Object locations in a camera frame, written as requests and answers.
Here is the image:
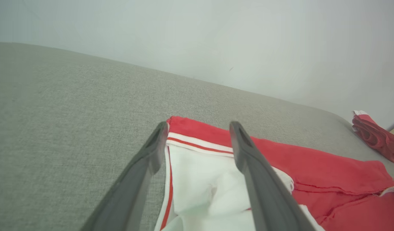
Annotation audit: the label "red shorts with white band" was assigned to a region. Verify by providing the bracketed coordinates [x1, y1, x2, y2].
[352, 110, 394, 166]

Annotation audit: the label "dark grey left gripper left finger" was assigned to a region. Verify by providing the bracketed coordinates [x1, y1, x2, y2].
[81, 121, 169, 231]

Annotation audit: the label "grey fabric sofa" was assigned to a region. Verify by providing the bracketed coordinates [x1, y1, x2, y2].
[0, 42, 394, 231]

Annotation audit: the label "red white basketball jersey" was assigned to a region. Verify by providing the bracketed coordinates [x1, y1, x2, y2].
[153, 115, 394, 231]

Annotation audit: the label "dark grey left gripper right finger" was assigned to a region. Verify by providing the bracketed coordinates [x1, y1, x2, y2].
[229, 121, 316, 231]

